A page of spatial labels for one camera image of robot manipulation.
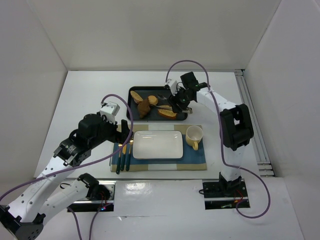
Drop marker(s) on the blue beige placemat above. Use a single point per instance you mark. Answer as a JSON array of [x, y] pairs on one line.
[[191, 161]]

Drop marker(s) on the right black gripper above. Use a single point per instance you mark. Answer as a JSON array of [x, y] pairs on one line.
[[176, 104]]

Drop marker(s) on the aluminium rail right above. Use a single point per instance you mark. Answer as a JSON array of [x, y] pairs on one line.
[[260, 150]]

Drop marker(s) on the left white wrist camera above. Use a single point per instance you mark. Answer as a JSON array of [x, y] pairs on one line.
[[109, 111]]

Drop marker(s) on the gold spoon green handle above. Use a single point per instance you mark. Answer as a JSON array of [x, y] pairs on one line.
[[128, 161]]

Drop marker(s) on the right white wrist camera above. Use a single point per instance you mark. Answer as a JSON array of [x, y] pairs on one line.
[[172, 85]]

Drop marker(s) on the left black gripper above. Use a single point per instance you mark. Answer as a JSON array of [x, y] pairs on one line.
[[122, 132]]

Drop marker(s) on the white rectangular plate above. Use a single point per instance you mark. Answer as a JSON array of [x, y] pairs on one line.
[[158, 145]]

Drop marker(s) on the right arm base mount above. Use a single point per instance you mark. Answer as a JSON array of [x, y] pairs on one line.
[[216, 199]]

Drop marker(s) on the yellow mug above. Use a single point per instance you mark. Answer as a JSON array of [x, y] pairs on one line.
[[193, 136]]

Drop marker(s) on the gold fork green handle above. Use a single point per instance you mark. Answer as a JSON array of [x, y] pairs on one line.
[[118, 167]]

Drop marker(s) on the round bread slice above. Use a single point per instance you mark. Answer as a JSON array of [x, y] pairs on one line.
[[153, 100]]

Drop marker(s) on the toasted bread slice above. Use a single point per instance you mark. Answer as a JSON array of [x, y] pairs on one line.
[[167, 113]]

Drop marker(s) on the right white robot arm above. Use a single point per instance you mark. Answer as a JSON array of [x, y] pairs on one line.
[[235, 124]]

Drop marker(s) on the dark brown bread piece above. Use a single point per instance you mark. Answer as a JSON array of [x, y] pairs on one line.
[[143, 108]]

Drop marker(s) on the bread slice far left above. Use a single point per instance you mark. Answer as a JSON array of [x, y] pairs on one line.
[[136, 97]]

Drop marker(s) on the black baking tray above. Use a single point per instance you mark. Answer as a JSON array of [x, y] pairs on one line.
[[145, 91]]

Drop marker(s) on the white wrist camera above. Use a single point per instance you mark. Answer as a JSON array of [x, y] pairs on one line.
[[109, 111], [172, 85]]

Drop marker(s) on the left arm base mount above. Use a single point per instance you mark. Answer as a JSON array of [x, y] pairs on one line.
[[102, 198]]

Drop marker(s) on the gold knife green handle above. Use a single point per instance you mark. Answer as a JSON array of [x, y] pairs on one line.
[[123, 157]]

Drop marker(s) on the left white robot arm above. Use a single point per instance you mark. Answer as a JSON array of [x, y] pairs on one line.
[[26, 216]]

